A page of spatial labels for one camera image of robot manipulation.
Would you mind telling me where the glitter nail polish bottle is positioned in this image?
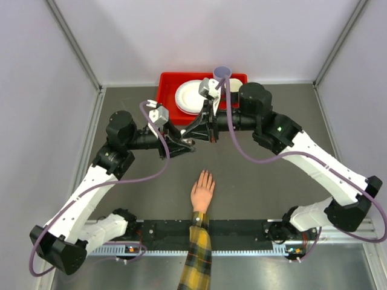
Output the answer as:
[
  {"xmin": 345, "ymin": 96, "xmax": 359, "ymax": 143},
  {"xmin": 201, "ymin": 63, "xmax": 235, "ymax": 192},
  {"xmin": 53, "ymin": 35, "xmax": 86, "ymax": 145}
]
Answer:
[{"xmin": 182, "ymin": 138, "xmax": 195, "ymax": 146}]

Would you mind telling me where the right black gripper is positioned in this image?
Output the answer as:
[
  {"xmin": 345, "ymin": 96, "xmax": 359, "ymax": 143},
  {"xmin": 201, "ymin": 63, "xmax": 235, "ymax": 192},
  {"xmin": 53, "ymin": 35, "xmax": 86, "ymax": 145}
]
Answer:
[{"xmin": 182, "ymin": 101, "xmax": 257, "ymax": 146}]

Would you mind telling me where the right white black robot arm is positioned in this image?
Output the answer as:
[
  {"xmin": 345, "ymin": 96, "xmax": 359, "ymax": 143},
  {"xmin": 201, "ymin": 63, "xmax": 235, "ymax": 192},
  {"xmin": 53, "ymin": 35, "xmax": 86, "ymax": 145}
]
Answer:
[{"xmin": 183, "ymin": 79, "xmax": 382, "ymax": 242}]

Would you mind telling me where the dark green mug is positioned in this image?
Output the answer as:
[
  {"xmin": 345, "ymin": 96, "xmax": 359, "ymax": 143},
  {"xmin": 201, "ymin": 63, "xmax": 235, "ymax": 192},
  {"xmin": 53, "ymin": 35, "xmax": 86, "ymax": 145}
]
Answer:
[{"xmin": 224, "ymin": 78, "xmax": 243, "ymax": 92}]

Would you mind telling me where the white plate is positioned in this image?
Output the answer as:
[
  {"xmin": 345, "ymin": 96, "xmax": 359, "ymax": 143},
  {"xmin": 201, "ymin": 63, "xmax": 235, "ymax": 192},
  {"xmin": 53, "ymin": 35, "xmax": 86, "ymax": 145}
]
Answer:
[
  {"xmin": 176, "ymin": 103, "xmax": 202, "ymax": 115},
  {"xmin": 175, "ymin": 80, "xmax": 205, "ymax": 107}
]

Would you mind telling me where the grey slotted cable duct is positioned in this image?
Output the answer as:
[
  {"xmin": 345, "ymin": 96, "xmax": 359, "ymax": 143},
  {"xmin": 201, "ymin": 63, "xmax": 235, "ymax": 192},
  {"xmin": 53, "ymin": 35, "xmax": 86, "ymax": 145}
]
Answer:
[{"xmin": 60, "ymin": 243, "xmax": 306, "ymax": 257}]

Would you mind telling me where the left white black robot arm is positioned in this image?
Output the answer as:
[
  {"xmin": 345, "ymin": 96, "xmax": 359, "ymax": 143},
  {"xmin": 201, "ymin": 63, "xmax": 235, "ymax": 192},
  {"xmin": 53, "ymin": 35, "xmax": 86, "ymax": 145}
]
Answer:
[{"xmin": 29, "ymin": 107, "xmax": 195, "ymax": 277}]

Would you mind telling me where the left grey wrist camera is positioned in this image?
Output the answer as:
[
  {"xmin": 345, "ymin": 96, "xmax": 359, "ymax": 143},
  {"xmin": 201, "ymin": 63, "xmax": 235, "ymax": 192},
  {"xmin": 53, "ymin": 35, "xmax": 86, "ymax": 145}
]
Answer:
[{"xmin": 146, "ymin": 100, "xmax": 169, "ymax": 128}]

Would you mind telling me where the upper white plate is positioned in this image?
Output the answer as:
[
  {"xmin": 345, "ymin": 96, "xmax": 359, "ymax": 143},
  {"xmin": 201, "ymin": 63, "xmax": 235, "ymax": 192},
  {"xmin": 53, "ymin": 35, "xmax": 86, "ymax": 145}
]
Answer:
[{"xmin": 175, "ymin": 80, "xmax": 205, "ymax": 107}]

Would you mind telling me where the yellow plaid sleeve forearm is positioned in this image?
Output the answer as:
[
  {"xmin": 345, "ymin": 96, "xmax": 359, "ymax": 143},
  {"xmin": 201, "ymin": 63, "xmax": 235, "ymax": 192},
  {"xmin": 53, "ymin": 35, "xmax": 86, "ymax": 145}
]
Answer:
[{"xmin": 177, "ymin": 212, "xmax": 212, "ymax": 289}]

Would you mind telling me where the mannequin hand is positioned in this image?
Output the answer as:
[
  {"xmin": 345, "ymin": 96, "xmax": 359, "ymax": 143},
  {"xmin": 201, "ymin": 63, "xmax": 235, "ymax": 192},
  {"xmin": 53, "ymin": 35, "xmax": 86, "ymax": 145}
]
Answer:
[{"xmin": 190, "ymin": 170, "xmax": 215, "ymax": 214}]

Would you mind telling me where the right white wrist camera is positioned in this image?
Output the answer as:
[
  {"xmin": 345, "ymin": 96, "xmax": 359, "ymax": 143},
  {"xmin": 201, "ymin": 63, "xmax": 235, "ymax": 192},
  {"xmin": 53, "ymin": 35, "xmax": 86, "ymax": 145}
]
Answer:
[{"xmin": 198, "ymin": 78, "xmax": 222, "ymax": 115}]

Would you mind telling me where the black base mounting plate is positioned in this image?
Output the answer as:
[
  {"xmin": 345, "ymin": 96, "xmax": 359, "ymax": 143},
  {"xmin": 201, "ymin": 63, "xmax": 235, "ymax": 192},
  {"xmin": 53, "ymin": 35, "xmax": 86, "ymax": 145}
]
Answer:
[{"xmin": 102, "ymin": 219, "xmax": 319, "ymax": 250}]

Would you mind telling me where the lavender plastic cup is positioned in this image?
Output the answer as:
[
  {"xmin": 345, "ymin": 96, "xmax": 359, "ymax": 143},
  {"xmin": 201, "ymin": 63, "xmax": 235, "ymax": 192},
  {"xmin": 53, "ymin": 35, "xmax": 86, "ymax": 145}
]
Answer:
[{"xmin": 212, "ymin": 66, "xmax": 232, "ymax": 81}]

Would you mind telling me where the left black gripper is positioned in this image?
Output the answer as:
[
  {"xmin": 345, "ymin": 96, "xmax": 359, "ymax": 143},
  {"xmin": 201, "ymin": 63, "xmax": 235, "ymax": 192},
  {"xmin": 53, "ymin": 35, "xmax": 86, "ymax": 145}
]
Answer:
[{"xmin": 125, "ymin": 116, "xmax": 195, "ymax": 159}]

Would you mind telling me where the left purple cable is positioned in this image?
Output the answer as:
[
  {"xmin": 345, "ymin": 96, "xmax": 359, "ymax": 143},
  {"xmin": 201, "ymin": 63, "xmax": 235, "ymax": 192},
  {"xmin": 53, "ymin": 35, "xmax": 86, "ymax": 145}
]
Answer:
[{"xmin": 28, "ymin": 100, "xmax": 171, "ymax": 277}]

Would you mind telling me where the aluminium frame rail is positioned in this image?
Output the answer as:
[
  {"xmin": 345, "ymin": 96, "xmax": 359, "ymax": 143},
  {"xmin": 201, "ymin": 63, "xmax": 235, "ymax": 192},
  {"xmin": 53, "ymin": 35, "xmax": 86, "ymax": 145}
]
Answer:
[{"xmin": 84, "ymin": 219, "xmax": 379, "ymax": 242}]

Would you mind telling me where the red plastic tray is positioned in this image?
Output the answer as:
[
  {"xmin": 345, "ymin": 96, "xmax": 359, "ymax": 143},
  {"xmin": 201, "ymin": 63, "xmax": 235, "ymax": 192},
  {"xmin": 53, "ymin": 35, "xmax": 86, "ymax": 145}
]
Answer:
[{"xmin": 155, "ymin": 71, "xmax": 249, "ymax": 126}]

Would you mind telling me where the lower white plate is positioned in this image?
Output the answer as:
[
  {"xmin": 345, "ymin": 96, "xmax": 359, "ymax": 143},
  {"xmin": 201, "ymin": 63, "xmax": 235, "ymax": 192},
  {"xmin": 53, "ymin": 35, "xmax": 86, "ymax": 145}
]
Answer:
[{"xmin": 176, "ymin": 103, "xmax": 202, "ymax": 115}]

